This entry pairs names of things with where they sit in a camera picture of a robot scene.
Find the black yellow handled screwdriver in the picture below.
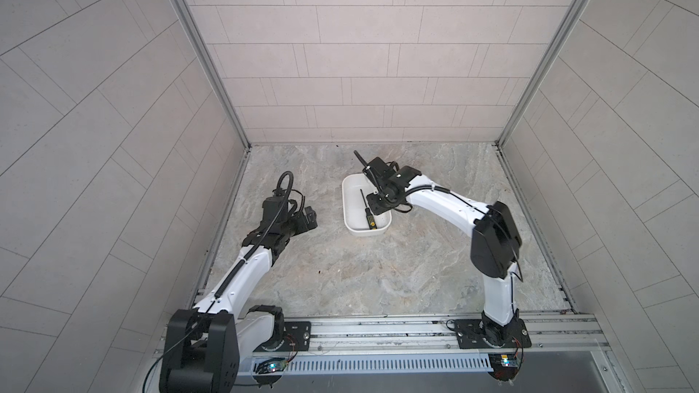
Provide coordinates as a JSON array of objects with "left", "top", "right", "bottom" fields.
[{"left": 360, "top": 189, "right": 377, "bottom": 230}]

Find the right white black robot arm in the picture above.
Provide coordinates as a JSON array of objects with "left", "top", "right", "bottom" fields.
[{"left": 354, "top": 152, "right": 524, "bottom": 348}]

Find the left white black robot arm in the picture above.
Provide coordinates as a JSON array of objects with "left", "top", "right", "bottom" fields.
[{"left": 158, "top": 196, "right": 318, "bottom": 392}]

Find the white rectangular plastic bin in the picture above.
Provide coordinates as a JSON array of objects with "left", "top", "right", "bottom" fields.
[{"left": 341, "top": 173, "right": 392, "bottom": 238}]

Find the left green circuit board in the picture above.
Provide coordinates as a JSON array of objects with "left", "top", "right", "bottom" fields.
[{"left": 253, "top": 358, "right": 289, "bottom": 376}]

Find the green circuit board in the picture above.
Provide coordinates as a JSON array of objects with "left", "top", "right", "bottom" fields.
[
  {"left": 253, "top": 358, "right": 289, "bottom": 376},
  {"left": 488, "top": 354, "right": 521, "bottom": 383}
]

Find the right green circuit board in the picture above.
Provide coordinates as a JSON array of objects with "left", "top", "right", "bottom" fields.
[{"left": 488, "top": 354, "right": 521, "bottom": 383}]

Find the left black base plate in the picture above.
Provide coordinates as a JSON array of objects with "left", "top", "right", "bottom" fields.
[{"left": 255, "top": 321, "right": 311, "bottom": 353}]

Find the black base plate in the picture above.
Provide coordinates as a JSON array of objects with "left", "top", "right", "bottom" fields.
[
  {"left": 255, "top": 321, "right": 311, "bottom": 353},
  {"left": 450, "top": 316, "right": 532, "bottom": 349}
]

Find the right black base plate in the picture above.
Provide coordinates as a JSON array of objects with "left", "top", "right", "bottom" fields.
[{"left": 450, "top": 316, "right": 532, "bottom": 349}]

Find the white slotted cable duct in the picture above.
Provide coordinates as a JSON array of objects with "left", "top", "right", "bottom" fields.
[{"left": 239, "top": 352, "right": 494, "bottom": 377}]

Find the aluminium mounting rail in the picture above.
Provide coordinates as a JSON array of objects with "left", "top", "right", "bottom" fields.
[{"left": 244, "top": 312, "right": 610, "bottom": 361}]

